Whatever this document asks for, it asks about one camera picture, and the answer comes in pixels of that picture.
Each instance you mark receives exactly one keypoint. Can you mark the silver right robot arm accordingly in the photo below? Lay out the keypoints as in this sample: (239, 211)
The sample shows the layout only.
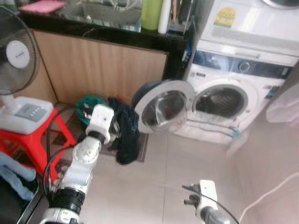
(215, 218)

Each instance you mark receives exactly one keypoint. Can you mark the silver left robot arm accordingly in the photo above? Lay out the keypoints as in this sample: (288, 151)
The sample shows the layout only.
(79, 163)

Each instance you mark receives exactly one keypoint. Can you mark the white front-load washing machine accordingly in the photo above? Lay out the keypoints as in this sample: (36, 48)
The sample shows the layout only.
(261, 100)

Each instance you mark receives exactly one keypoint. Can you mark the white clothes dryer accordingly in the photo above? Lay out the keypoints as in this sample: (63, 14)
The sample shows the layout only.
(261, 18)

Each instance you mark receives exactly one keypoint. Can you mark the clear bubble wrap sheet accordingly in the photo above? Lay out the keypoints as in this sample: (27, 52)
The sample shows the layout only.
(205, 134)

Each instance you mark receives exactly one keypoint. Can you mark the white hanging cloth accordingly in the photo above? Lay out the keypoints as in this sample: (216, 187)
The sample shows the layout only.
(285, 107)

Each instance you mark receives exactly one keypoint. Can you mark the bin with green bag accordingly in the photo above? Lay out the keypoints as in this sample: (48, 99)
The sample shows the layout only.
(88, 105)

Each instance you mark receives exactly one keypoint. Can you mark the white stacking kit shelf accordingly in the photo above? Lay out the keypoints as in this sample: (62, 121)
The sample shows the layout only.
(247, 52)

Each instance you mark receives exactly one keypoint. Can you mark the black counter with wooden panel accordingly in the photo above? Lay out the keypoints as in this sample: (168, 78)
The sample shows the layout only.
(93, 70)

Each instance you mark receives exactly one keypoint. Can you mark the red plastic stool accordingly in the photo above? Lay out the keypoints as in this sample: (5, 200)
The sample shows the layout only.
(32, 137)

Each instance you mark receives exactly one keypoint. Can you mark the blue denim jeans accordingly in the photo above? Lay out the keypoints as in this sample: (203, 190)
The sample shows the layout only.
(16, 179)

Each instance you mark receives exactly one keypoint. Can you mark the metal dish rack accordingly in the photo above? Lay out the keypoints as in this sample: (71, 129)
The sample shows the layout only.
(180, 18)

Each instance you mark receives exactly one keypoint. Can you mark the white paper roll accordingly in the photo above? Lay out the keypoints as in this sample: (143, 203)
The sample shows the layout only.
(164, 18)

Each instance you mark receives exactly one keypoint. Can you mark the green plastic jug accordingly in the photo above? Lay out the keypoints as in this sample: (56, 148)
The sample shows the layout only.
(152, 14)

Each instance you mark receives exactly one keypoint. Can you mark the steel kitchen sink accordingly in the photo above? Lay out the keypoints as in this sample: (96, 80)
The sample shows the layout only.
(103, 14)

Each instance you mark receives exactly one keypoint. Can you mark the white grey electric fan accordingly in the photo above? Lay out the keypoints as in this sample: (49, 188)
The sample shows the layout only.
(17, 53)

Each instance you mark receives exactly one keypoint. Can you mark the pink cleaning cloth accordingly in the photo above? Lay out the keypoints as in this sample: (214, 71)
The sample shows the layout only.
(42, 6)

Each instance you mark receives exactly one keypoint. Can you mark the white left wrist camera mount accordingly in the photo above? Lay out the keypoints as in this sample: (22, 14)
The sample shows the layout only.
(100, 119)

